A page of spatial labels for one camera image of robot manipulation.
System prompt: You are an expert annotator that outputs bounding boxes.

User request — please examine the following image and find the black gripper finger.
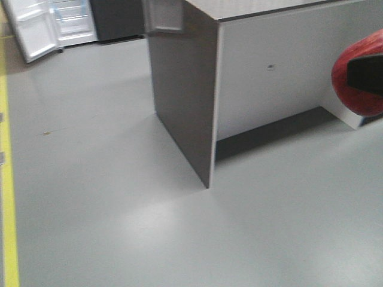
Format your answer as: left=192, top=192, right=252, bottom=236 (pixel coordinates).
left=346, top=54, right=382, bottom=96

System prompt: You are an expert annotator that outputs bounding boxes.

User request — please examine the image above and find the red apple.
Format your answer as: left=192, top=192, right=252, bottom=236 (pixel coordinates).
left=332, top=29, right=382, bottom=117

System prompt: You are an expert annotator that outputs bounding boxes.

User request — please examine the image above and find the dark closed fridge door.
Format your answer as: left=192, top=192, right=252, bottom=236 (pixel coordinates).
left=90, top=0, right=145, bottom=42

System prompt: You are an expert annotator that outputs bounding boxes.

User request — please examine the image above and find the open fridge body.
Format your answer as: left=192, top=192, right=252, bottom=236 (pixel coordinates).
left=48, top=0, right=98, bottom=48

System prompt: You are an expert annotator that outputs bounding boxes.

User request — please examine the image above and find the fridge door white inside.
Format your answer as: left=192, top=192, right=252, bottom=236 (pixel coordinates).
left=1, top=1, right=59, bottom=63

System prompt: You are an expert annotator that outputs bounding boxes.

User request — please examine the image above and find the grey kitchen island cabinet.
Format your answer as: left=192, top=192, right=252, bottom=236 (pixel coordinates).
left=143, top=1, right=382, bottom=187

